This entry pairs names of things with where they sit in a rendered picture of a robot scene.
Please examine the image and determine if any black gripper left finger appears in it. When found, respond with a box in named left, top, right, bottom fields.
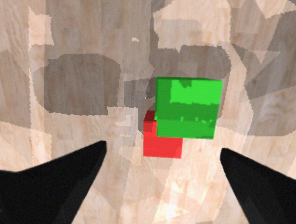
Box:
left=0, top=141, right=107, bottom=224

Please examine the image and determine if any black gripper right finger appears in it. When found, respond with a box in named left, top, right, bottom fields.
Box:
left=219, top=148, right=296, bottom=224

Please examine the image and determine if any red block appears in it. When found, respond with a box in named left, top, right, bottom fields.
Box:
left=143, top=110, right=183, bottom=159

